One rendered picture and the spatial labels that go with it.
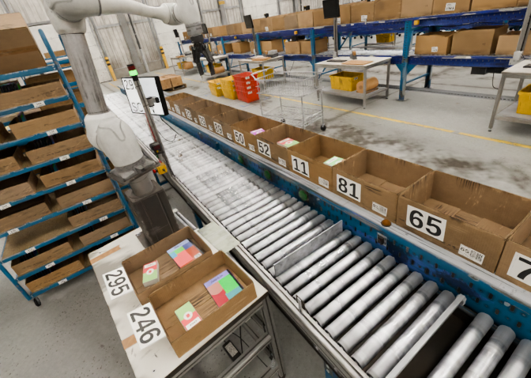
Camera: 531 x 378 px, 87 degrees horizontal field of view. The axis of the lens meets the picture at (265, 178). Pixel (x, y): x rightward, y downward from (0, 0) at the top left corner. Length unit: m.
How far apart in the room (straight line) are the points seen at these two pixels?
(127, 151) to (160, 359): 0.93
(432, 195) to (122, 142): 1.56
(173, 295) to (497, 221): 1.48
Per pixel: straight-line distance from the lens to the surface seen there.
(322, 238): 1.52
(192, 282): 1.48
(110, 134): 1.53
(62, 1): 1.56
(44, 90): 2.53
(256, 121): 2.61
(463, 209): 1.62
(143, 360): 1.37
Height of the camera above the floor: 1.81
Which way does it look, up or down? 30 degrees down
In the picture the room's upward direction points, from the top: 10 degrees counter-clockwise
